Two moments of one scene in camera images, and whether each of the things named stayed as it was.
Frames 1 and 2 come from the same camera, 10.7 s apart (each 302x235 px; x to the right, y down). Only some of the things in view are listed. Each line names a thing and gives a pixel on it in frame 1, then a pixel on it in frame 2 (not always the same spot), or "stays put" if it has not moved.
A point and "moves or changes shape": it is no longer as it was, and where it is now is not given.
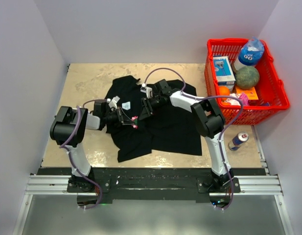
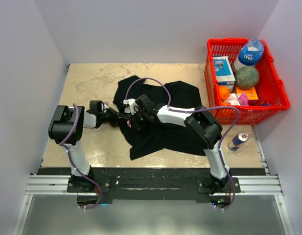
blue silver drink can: (238, 141) stays put
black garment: (171, 130) moves or changes shape
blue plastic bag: (251, 52) stays put
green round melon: (247, 78) stays put
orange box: (251, 93) stays put
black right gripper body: (152, 103) -> (140, 119)
